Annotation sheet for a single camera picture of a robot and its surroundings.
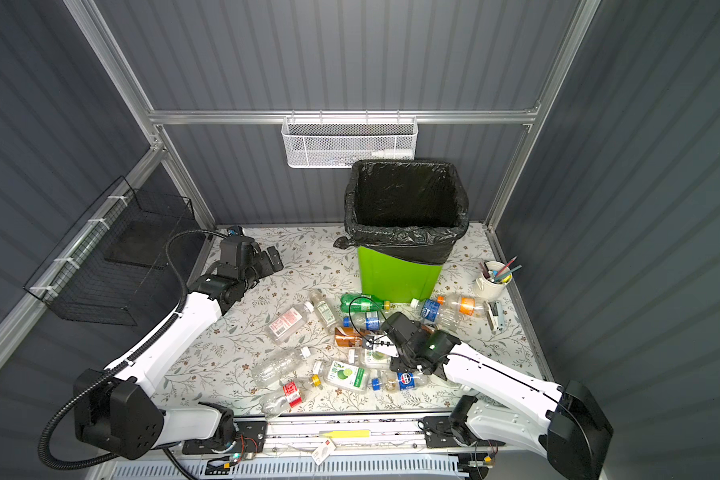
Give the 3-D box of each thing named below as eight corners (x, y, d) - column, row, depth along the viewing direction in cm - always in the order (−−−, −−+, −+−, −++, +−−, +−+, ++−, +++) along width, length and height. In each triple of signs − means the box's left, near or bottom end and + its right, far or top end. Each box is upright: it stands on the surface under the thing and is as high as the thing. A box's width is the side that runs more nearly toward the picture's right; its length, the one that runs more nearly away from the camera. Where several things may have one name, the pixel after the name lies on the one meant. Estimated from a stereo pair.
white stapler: (491, 332, 93) (494, 328, 91) (483, 305, 100) (486, 300, 97) (505, 332, 93) (508, 328, 91) (496, 305, 100) (499, 300, 97)
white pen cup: (473, 303, 100) (484, 283, 91) (468, 281, 106) (477, 261, 97) (502, 303, 100) (516, 283, 91) (495, 281, 106) (507, 261, 97)
